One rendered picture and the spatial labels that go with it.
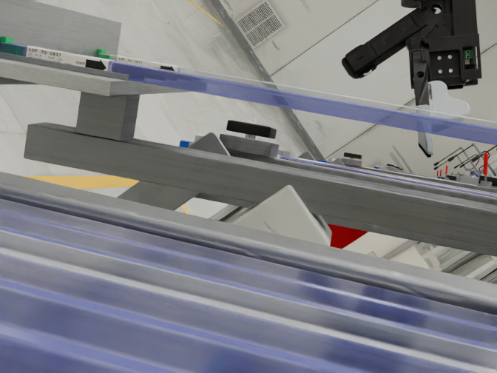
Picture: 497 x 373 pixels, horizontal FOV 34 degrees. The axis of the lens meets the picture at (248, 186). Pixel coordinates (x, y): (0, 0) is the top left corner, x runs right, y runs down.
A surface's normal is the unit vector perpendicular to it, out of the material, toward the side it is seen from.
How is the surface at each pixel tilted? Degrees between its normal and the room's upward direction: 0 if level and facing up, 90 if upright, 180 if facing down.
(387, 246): 90
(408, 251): 90
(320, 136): 90
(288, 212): 90
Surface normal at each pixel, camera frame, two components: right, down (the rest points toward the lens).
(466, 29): -0.21, 0.01
